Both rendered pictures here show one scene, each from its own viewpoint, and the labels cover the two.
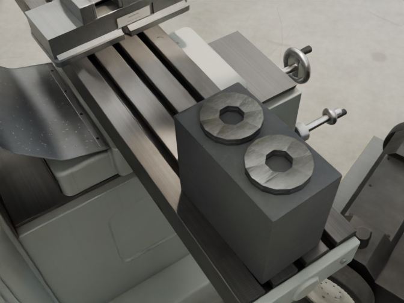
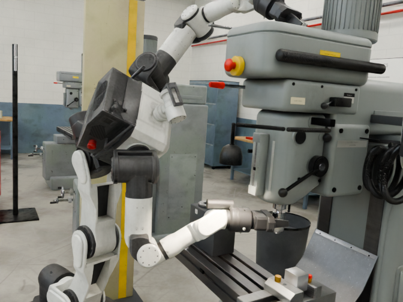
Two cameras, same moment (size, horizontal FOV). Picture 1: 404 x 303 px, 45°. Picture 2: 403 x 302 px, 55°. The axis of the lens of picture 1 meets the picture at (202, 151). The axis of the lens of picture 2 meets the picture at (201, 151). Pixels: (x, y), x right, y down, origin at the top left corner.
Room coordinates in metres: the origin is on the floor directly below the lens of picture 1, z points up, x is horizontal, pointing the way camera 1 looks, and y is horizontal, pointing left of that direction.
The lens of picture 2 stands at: (2.19, -0.09, 1.66)
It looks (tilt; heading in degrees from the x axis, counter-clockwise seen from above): 8 degrees down; 182
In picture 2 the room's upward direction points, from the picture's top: 4 degrees clockwise
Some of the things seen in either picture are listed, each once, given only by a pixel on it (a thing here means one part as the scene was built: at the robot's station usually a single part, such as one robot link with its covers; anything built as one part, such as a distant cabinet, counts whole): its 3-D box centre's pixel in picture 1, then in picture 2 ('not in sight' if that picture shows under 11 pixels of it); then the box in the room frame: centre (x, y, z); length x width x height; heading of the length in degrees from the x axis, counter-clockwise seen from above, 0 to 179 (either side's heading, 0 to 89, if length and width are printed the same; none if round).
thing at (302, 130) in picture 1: (319, 121); not in sight; (0.99, -0.36, 0.53); 0.22 x 0.06 x 0.06; 121
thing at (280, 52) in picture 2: not in sight; (334, 62); (0.95, 0.27, 1.79); 0.45 x 0.04 x 0.04; 121
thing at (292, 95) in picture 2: not in sight; (299, 96); (0.82, 0.20, 1.68); 0.34 x 0.24 x 0.10; 121
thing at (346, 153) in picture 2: not in sight; (324, 155); (0.74, 0.33, 1.47); 0.24 x 0.19 x 0.26; 31
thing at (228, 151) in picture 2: not in sight; (231, 153); (0.99, -0.03, 1.49); 0.07 x 0.07 x 0.06
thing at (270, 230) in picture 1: (250, 180); (211, 226); (0.42, -0.07, 1.05); 0.22 x 0.12 x 0.20; 34
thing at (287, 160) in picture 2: not in sight; (285, 156); (0.84, 0.17, 1.47); 0.21 x 0.19 x 0.32; 31
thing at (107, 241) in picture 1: (156, 180); not in sight; (0.85, 0.14, 0.45); 0.80 x 0.30 x 0.60; 121
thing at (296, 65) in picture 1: (287, 70); not in sight; (1.10, -0.26, 0.65); 0.16 x 0.12 x 0.12; 121
